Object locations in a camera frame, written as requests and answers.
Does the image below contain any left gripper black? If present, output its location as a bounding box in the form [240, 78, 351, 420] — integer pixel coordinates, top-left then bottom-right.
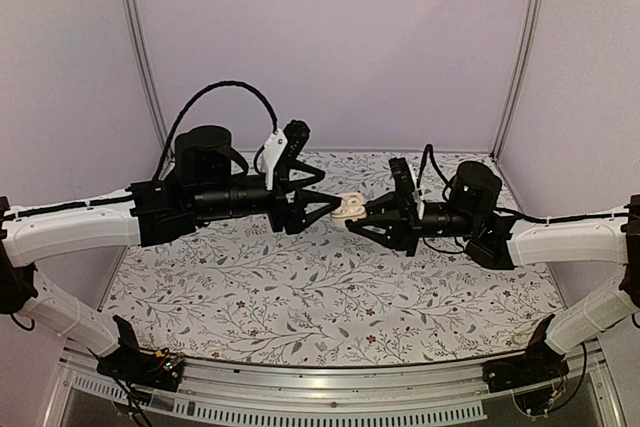
[192, 161, 342, 234]

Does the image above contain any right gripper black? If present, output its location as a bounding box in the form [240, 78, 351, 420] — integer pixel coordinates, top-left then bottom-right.
[347, 191, 479, 259]

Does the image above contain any white charging case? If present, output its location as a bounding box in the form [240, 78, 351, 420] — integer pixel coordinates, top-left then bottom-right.
[330, 192, 367, 229]

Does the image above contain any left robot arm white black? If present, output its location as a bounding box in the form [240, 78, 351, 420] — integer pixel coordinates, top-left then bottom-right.
[1, 121, 341, 381]

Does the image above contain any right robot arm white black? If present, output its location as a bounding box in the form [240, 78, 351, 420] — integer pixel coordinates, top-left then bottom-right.
[345, 158, 639, 383]

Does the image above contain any floral patterned table mat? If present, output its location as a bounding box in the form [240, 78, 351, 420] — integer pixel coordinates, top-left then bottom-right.
[102, 150, 566, 366]

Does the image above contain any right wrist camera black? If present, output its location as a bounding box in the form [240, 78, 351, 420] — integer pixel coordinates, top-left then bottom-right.
[389, 157, 416, 200]

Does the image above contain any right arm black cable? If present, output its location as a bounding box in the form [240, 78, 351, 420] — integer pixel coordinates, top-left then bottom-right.
[419, 143, 456, 198]

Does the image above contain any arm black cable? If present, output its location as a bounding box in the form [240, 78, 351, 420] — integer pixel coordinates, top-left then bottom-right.
[419, 143, 456, 198]
[157, 79, 281, 183]

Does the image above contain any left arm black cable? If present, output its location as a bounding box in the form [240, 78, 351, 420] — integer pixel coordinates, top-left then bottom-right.
[157, 79, 281, 183]

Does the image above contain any aluminium front rail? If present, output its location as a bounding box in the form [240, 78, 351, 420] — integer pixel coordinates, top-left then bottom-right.
[43, 341, 631, 426]

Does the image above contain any left aluminium corner post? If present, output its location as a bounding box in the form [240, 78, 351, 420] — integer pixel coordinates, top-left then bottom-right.
[122, 0, 168, 148]

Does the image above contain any aluminium corner post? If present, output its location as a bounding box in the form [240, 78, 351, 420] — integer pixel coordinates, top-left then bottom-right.
[490, 0, 543, 164]
[122, 0, 168, 148]

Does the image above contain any right aluminium corner post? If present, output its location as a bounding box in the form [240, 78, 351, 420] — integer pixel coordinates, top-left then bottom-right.
[490, 0, 543, 164]

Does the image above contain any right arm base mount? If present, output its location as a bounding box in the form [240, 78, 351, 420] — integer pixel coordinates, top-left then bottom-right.
[482, 314, 569, 393]

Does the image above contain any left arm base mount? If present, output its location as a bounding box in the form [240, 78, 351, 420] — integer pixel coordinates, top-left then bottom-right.
[97, 315, 184, 392]

